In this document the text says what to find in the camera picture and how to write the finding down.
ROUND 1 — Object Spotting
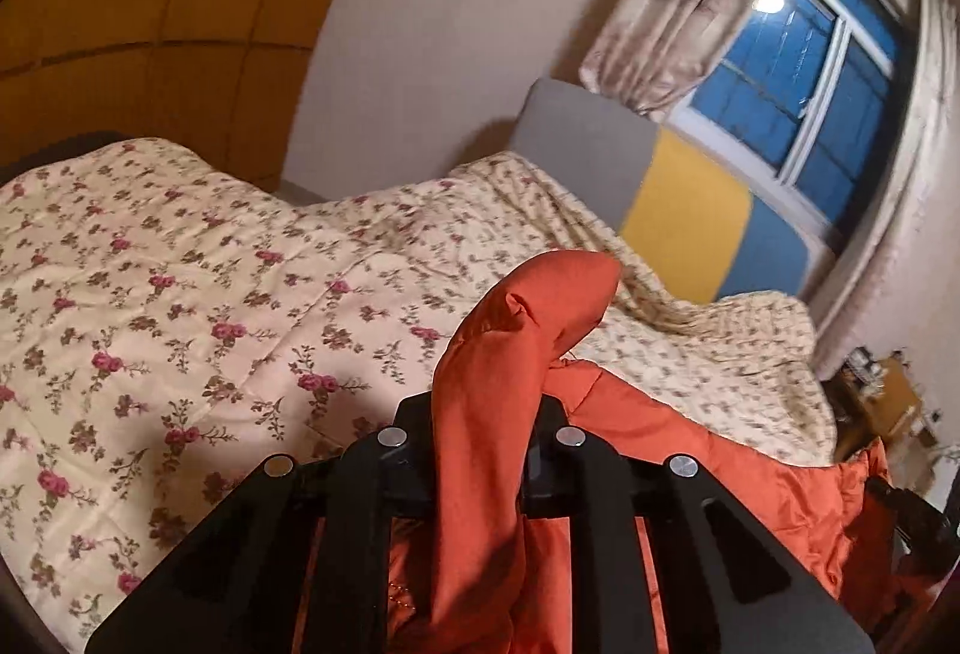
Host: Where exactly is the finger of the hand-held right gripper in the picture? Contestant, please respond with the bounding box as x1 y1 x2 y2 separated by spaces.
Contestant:
868 476 959 572

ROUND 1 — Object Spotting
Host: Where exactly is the white framed window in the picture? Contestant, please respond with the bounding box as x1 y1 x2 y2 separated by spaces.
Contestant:
667 0 920 235

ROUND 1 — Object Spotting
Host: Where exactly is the grey yellow blue headboard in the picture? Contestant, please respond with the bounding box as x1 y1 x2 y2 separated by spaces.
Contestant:
508 76 835 306

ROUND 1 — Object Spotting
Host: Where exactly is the orange quilted jacket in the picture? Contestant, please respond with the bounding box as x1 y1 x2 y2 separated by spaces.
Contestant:
289 249 947 654

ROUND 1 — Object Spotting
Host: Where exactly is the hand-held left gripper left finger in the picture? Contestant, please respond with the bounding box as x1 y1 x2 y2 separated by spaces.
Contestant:
84 394 445 654

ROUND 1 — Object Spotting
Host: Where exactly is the wooden bedside table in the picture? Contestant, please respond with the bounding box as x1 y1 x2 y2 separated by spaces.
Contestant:
855 358 926 458

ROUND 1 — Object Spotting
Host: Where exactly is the long patterned beige curtain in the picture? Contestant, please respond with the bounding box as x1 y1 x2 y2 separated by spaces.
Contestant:
810 0 960 381

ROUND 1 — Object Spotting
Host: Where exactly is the floral quilt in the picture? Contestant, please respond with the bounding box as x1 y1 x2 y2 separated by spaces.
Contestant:
0 136 841 641

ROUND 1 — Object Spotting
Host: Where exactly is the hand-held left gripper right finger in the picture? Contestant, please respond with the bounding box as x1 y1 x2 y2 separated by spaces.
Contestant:
519 396 875 654

